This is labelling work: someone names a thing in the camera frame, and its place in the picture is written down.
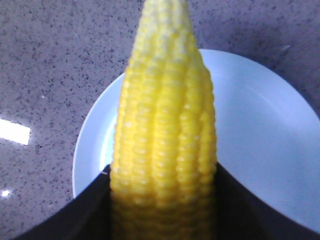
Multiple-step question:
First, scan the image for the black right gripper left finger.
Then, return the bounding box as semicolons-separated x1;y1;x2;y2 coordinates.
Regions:
15;165;112;240

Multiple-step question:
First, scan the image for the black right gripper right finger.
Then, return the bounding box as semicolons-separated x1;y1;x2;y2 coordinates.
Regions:
215;164;320;240

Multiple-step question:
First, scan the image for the yellow corn cob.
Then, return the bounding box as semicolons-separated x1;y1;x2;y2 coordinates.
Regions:
110;0;217;240

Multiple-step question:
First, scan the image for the light blue round plate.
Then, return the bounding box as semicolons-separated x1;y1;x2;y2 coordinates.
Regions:
72;48;320;232

